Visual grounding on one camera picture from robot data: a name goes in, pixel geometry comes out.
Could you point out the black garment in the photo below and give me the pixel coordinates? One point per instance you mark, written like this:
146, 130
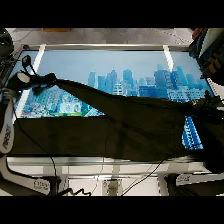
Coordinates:
133, 130

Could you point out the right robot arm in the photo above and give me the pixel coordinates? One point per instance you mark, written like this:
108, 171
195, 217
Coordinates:
215, 165

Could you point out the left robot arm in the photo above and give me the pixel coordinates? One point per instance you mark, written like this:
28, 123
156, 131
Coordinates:
6, 133

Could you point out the heap of clothes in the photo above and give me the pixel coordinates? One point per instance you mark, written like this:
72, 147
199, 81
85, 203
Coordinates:
210, 53

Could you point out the silver frame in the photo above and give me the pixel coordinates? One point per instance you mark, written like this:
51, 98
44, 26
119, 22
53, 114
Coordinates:
113, 186

